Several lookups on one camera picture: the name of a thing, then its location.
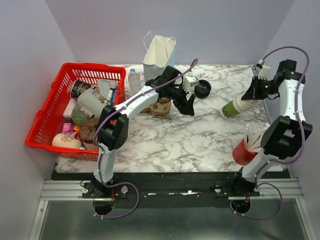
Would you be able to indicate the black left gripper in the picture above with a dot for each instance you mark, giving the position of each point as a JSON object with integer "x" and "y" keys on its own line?
{"x": 184, "y": 106}

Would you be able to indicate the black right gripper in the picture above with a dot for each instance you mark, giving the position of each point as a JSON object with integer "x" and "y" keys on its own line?
{"x": 253, "y": 94}

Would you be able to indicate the stack of green paper cups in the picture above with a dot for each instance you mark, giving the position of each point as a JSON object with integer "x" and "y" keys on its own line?
{"x": 237, "y": 106}

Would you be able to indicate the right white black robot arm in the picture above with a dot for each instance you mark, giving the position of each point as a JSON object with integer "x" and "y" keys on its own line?
{"x": 287, "y": 134}

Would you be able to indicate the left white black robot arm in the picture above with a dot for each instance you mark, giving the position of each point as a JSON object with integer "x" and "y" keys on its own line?
{"x": 113, "y": 125}

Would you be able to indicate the brown pulp cup carrier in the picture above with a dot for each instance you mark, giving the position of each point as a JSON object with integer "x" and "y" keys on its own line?
{"x": 161, "y": 108}

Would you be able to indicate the stack of black lids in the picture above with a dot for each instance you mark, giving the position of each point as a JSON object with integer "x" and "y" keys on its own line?
{"x": 202, "y": 90}

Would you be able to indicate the light blue paper bag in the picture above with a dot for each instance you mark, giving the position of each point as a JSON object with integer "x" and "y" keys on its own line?
{"x": 160, "y": 53}

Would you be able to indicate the clear plastic water bottle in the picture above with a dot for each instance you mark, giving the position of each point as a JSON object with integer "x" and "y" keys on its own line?
{"x": 134, "y": 81}

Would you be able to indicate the blue flat package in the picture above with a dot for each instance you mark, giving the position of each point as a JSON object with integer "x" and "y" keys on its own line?
{"x": 113, "y": 95}

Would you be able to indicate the red cup holder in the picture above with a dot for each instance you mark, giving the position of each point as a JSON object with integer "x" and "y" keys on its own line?
{"x": 241, "y": 155}

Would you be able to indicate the grey crumpled bag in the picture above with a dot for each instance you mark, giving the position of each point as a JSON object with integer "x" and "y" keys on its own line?
{"x": 106, "y": 87}

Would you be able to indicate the grey printed pouch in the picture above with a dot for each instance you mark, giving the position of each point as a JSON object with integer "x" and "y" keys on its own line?
{"x": 91, "y": 103}

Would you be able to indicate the brown round package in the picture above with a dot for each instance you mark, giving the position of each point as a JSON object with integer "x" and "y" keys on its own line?
{"x": 88, "y": 130}

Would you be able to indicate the black snack can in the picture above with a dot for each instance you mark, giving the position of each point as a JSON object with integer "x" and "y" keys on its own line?
{"x": 78, "y": 87}

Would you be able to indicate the green round pouch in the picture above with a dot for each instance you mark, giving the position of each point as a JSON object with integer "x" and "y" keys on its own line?
{"x": 80, "y": 115}

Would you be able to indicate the pink small box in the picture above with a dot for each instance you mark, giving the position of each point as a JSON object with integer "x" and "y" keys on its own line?
{"x": 68, "y": 128}

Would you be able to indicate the beige round bun toy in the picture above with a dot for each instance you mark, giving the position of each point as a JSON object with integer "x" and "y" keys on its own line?
{"x": 65, "y": 141}

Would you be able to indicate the red plastic basket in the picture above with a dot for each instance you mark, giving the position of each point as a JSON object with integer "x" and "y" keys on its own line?
{"x": 49, "y": 120}

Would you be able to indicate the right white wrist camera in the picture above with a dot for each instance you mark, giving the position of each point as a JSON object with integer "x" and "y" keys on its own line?
{"x": 263, "y": 70}

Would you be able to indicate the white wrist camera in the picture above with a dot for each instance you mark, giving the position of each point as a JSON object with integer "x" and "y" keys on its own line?
{"x": 189, "y": 82}
{"x": 263, "y": 70}

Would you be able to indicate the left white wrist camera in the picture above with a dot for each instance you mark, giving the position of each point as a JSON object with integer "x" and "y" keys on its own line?
{"x": 189, "y": 82}

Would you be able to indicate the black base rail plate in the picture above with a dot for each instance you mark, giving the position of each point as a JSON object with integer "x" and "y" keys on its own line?
{"x": 164, "y": 190}

